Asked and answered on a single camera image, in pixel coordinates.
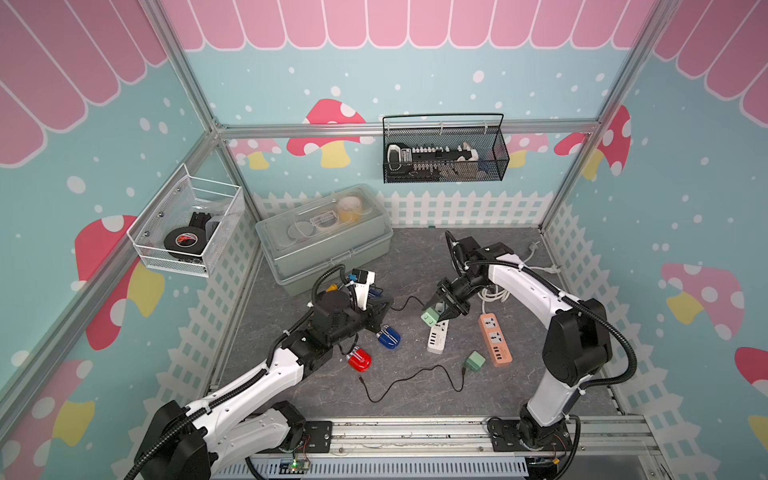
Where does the orange power strip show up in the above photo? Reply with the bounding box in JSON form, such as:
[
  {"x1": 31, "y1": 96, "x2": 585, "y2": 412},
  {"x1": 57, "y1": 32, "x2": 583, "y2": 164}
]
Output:
[{"x1": 478, "y1": 313, "x2": 513, "y2": 367}]

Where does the long black charging cable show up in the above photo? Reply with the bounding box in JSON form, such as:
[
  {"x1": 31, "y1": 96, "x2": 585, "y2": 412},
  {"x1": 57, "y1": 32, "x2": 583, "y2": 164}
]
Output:
[{"x1": 357, "y1": 362, "x2": 469, "y2": 403}]

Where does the white wire wall basket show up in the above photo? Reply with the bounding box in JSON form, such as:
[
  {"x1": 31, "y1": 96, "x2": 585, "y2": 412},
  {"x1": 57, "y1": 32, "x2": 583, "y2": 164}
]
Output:
[{"x1": 127, "y1": 165, "x2": 245, "y2": 278}]

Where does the black wire mesh basket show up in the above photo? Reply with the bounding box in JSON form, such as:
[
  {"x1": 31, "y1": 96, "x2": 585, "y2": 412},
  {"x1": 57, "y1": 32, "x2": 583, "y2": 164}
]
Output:
[{"x1": 381, "y1": 113, "x2": 510, "y2": 183}]

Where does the black socket bit holder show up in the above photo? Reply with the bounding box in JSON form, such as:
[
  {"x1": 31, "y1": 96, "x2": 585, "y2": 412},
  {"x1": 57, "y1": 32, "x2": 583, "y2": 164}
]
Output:
[{"x1": 385, "y1": 143, "x2": 479, "y2": 177}]

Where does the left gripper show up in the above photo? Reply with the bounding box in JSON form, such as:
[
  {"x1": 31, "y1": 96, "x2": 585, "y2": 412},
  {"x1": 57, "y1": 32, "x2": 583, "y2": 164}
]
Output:
[{"x1": 329, "y1": 297, "x2": 393, "y2": 346}]

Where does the clear plastic storage box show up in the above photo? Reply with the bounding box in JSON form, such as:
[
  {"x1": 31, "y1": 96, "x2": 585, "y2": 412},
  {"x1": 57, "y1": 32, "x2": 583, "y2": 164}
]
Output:
[{"x1": 256, "y1": 184, "x2": 393, "y2": 296}]

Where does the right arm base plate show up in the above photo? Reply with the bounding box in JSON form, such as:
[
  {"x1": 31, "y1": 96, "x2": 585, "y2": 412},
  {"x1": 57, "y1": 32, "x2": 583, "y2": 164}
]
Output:
[{"x1": 486, "y1": 417, "x2": 572, "y2": 454}]

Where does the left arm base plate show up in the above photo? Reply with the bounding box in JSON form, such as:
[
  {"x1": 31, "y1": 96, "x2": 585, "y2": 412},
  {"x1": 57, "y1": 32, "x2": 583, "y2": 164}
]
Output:
[{"x1": 284, "y1": 421, "x2": 333, "y2": 453}]

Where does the white power strip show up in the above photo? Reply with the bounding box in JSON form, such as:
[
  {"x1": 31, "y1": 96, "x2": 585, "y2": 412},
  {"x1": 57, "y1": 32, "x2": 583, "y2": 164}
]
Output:
[{"x1": 427, "y1": 320, "x2": 449, "y2": 354}]

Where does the black tape roll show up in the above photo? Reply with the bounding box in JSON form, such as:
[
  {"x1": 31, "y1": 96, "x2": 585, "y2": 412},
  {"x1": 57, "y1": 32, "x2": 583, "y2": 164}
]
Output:
[{"x1": 163, "y1": 226, "x2": 207, "y2": 261}]

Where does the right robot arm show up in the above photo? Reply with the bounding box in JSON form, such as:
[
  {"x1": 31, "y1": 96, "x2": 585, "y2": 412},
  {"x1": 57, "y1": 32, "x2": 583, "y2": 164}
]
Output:
[{"x1": 421, "y1": 232, "x2": 638, "y2": 450}]

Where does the white power strip cord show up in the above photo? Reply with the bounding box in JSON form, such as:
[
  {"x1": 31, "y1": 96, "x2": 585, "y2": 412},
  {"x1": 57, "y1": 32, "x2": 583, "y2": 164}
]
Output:
[{"x1": 479, "y1": 239, "x2": 562, "y2": 304}]

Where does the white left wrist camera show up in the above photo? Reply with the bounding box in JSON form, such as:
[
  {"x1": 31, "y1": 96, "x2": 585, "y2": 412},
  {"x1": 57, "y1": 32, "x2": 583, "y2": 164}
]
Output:
[{"x1": 348, "y1": 269, "x2": 375, "y2": 311}]

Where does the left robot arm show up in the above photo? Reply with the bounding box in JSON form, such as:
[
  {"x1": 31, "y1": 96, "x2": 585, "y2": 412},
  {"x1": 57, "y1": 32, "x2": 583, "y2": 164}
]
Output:
[{"x1": 125, "y1": 287, "x2": 393, "y2": 479}]

